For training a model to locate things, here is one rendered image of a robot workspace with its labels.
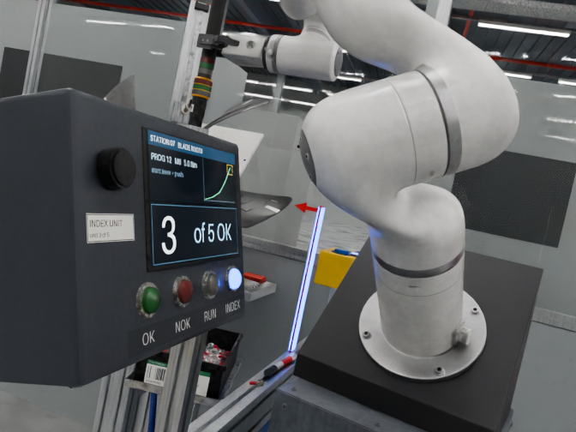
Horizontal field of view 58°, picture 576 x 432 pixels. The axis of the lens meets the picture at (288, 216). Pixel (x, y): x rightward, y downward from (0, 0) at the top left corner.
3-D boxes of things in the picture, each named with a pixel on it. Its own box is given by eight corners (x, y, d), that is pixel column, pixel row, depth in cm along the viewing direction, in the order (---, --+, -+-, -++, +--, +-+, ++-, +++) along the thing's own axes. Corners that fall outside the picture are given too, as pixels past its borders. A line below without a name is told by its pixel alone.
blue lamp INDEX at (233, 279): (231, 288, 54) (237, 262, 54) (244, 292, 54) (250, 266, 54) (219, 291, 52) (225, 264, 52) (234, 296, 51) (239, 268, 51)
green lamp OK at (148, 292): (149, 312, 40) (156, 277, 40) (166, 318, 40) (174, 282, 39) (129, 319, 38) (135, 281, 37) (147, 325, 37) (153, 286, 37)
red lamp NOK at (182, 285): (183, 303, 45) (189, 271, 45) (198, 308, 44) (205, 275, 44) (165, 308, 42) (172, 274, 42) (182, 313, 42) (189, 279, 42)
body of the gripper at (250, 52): (262, 63, 112) (217, 57, 115) (278, 76, 122) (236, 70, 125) (269, 29, 111) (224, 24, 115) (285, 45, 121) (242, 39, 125)
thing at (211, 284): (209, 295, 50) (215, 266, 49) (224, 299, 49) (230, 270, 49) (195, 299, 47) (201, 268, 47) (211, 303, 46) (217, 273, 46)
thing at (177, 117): (169, 123, 186) (173, 100, 186) (188, 129, 188) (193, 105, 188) (171, 123, 176) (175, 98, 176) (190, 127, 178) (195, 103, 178)
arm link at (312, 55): (287, 24, 115) (273, 53, 110) (345, 31, 111) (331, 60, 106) (293, 54, 122) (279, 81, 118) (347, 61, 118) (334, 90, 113)
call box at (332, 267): (327, 281, 151) (334, 246, 150) (360, 290, 147) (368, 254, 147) (311, 288, 135) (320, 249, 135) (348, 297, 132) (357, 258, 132)
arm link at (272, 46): (272, 68, 112) (259, 66, 113) (285, 78, 120) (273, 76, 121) (279, 29, 111) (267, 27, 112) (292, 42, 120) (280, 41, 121)
